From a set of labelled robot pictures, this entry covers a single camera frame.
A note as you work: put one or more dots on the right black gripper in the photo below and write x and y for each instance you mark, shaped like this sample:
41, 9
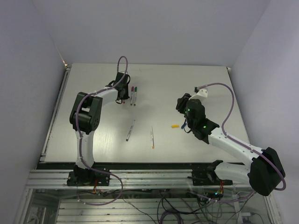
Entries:
182, 101

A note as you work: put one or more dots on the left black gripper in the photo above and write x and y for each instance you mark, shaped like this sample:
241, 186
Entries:
127, 96

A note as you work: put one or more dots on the purple marker pen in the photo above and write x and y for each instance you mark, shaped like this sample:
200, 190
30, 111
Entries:
131, 98

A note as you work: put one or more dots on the green marker pen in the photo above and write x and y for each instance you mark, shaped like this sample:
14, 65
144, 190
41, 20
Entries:
135, 97

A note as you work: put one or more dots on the yellow marker pen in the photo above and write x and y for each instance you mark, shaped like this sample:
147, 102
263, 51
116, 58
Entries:
152, 138

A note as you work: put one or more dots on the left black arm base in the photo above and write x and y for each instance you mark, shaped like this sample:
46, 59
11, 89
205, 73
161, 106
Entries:
86, 177

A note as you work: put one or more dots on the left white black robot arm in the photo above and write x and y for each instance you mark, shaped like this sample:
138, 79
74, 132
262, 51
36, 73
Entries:
85, 117

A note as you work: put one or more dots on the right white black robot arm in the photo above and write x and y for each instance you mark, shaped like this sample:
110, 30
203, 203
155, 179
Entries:
260, 168

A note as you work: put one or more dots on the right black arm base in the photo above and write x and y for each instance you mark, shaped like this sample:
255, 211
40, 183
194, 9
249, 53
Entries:
205, 176

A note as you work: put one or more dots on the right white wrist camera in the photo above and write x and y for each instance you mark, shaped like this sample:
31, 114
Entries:
200, 94

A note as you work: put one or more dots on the aluminium rail frame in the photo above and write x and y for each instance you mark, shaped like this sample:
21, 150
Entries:
140, 177

